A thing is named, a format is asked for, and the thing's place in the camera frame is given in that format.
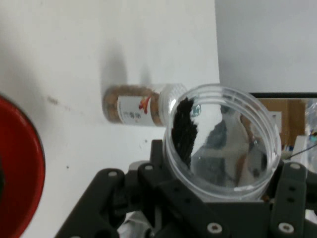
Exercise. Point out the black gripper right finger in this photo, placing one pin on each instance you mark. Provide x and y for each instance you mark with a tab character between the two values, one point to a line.
289	196

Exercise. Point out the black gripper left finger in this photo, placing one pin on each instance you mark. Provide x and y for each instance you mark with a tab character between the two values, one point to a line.
99	196

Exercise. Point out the clear jar with black seeds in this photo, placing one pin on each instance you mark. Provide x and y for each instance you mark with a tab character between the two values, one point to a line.
223	183

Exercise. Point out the brown cardboard box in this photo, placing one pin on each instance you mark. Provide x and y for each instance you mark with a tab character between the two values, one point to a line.
292	116

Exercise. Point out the red bowl with black rim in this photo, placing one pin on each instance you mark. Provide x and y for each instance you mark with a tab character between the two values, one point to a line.
22	168

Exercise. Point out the nut jar with white lid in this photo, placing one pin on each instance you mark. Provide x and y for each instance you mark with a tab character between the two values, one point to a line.
128	109

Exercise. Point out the black horizontal bar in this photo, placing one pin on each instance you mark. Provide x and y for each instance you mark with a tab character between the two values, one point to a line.
284	95

